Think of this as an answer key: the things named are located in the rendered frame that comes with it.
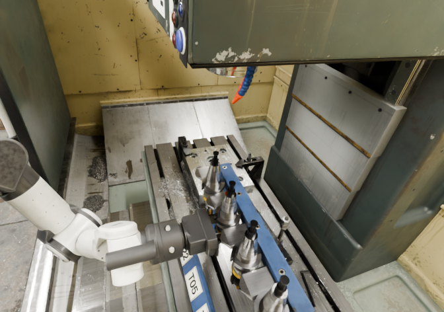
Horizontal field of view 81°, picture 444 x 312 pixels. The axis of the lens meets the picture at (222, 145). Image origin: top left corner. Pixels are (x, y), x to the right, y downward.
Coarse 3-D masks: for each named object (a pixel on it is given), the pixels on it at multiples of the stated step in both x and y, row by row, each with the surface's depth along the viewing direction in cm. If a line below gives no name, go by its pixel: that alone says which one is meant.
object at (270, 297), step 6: (270, 288) 44; (270, 294) 43; (276, 294) 42; (264, 300) 44; (270, 300) 43; (276, 300) 42; (282, 300) 41; (264, 306) 44; (270, 306) 43; (276, 306) 42; (282, 306) 42
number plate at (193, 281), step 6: (192, 270) 79; (186, 276) 80; (192, 276) 78; (198, 276) 77; (186, 282) 79; (192, 282) 77; (198, 282) 76; (192, 288) 76; (198, 288) 75; (192, 294) 75; (198, 294) 74; (192, 300) 74
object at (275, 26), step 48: (192, 0) 33; (240, 0) 34; (288, 0) 36; (336, 0) 39; (384, 0) 41; (432, 0) 45; (192, 48) 36; (240, 48) 38; (288, 48) 41; (336, 48) 44; (384, 48) 47; (432, 48) 52
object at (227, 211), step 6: (228, 198) 58; (234, 198) 58; (222, 204) 60; (228, 204) 59; (234, 204) 59; (222, 210) 60; (228, 210) 59; (234, 210) 60; (222, 216) 61; (228, 216) 60; (234, 216) 61
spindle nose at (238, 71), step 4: (208, 68) 70; (212, 68) 69; (216, 68) 68; (220, 68) 68; (224, 68) 67; (228, 68) 67; (232, 68) 67; (236, 68) 67; (240, 68) 67; (244, 68) 68; (256, 68) 72; (212, 72) 70; (216, 72) 69; (220, 72) 68; (224, 72) 68; (228, 72) 68; (232, 72) 68; (236, 72) 68; (240, 72) 68; (244, 72) 69; (224, 76) 69; (228, 76) 69; (232, 76) 68; (236, 76) 68; (240, 76) 69
